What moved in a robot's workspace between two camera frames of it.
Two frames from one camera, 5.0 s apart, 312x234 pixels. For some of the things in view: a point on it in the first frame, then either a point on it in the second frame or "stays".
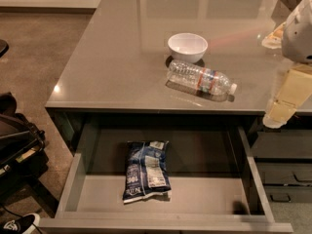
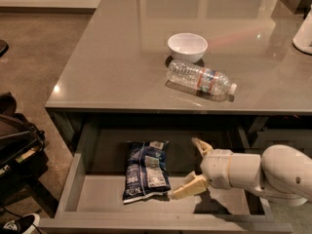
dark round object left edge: [4, 47] stays
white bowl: [187, 47] stays
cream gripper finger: [293, 92] → [214, 167]
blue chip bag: [147, 170] stays
